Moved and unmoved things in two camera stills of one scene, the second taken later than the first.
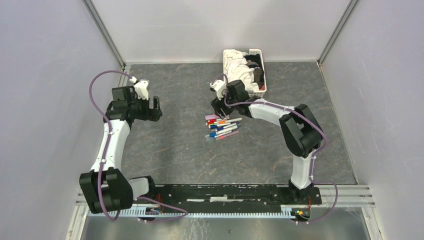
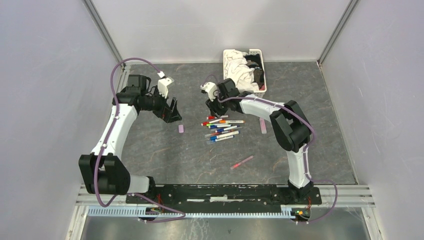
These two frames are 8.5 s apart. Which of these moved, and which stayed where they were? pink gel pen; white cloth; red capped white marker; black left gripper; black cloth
Moved: red capped white marker; black left gripper; pink gel pen
Stayed: white cloth; black cloth
